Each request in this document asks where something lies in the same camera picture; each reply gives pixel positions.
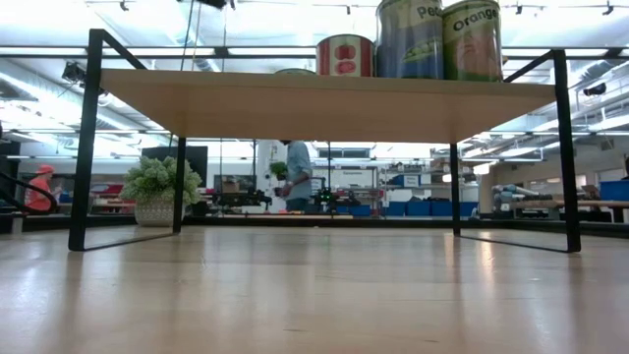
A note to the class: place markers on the short red tomato can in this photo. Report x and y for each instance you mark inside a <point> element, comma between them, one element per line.
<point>344,56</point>

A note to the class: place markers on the tall peas can blue label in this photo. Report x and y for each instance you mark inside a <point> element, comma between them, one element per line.
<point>408,44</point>

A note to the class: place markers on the tall orange can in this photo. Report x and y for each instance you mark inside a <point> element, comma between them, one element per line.
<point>472,44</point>

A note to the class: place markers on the black background robot arm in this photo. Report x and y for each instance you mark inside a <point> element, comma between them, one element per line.
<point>241,199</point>
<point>334,198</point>

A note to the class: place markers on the person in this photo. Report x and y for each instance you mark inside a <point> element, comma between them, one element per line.
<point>299,167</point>
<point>39,194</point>

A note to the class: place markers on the small green background plant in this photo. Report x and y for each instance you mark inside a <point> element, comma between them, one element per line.
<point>278,168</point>

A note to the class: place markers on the cardboard box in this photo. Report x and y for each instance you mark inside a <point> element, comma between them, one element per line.
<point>231,187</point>

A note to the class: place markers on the blue box with white label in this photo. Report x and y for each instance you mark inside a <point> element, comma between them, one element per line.
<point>405,180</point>

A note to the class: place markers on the grey storage rack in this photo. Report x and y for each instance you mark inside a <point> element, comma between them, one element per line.
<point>432,189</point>

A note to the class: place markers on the green artificial plant in pot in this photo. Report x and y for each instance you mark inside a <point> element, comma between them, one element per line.
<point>152,182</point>

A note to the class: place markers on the black overhead fixture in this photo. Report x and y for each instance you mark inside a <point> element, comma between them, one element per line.
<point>211,3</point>

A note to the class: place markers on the red storage crate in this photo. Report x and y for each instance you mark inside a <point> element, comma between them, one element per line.
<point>110,189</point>

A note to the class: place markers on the wooden background table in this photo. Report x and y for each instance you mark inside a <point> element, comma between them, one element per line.
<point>565,203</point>

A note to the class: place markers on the black mounted device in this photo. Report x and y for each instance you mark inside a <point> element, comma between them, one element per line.
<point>594,90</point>
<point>74,72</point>

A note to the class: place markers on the large blue storage bin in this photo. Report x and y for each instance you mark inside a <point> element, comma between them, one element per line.
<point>614,191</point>

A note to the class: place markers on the wooden shelf black metal frame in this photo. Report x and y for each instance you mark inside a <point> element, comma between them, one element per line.
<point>295,108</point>

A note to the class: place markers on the black metal rig frame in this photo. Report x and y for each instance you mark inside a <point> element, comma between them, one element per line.
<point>245,221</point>

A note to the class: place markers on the black horizontal overhead rail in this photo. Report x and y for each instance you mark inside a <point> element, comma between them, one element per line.
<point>221,51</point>

